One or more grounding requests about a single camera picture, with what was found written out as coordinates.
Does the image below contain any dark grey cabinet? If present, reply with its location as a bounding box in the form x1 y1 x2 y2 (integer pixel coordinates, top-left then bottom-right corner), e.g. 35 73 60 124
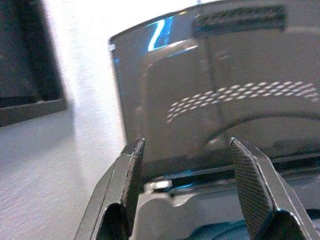
0 0 67 128

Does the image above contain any dark glass washing machine lid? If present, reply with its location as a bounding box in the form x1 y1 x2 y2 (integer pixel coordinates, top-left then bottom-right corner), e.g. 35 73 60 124
107 0 320 176

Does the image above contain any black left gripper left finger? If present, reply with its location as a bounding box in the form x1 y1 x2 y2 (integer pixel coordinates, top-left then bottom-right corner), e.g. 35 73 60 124
73 137 146 240

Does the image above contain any grey top-loading washing machine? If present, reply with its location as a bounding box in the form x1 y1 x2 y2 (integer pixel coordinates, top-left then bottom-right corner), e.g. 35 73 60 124
134 152 320 240

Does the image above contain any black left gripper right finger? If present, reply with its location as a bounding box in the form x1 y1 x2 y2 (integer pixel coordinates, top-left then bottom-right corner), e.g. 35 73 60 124
229 136 320 240

